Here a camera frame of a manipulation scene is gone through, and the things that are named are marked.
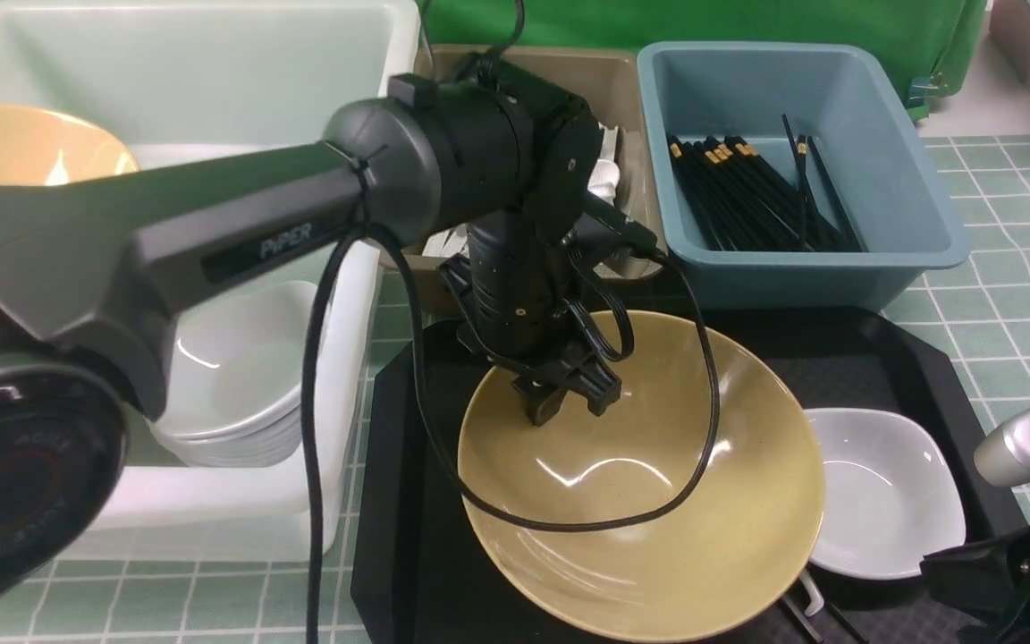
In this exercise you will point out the green backdrop cloth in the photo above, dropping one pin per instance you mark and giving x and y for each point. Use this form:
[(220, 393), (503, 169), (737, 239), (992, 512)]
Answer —
[(703, 22)]

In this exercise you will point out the black plastic serving tray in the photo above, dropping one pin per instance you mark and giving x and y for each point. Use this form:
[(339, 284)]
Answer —
[(420, 575)]

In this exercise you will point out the black chopstick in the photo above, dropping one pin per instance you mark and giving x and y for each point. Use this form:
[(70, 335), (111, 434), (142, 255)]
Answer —
[(803, 624)]

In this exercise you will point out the large white plastic tub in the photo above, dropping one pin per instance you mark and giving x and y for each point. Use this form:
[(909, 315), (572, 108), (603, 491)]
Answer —
[(177, 82)]

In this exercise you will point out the yellow noodle bowl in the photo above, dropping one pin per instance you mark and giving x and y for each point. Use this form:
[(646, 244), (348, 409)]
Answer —
[(728, 552)]

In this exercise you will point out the bundle of black chopsticks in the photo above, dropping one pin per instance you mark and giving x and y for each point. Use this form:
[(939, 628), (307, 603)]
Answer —
[(742, 203)]

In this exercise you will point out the brown plastic bin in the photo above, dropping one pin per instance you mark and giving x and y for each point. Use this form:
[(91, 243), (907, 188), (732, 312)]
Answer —
[(608, 80)]

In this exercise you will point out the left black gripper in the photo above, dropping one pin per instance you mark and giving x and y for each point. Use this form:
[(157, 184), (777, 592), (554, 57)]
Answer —
[(522, 301)]

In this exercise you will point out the white ceramic soup spoon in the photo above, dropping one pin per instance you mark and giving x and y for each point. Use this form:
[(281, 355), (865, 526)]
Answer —
[(816, 601)]

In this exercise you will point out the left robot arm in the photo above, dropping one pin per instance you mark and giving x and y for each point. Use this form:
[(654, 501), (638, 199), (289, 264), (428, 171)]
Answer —
[(95, 274)]

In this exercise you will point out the white square sauce dish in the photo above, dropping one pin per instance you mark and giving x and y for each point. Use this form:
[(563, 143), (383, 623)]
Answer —
[(890, 498)]

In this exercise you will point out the stack of yellow bowls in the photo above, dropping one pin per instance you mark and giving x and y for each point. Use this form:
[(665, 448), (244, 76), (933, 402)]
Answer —
[(40, 147)]

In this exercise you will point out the blue plastic bin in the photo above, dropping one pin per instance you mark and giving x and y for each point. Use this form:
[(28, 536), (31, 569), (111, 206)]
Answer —
[(840, 95)]

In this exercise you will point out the stack of white dishes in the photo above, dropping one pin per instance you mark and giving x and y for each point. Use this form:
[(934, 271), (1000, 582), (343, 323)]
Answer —
[(234, 396)]

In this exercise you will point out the pile of white spoons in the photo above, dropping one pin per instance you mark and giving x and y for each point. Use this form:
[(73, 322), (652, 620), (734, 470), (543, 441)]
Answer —
[(603, 183)]

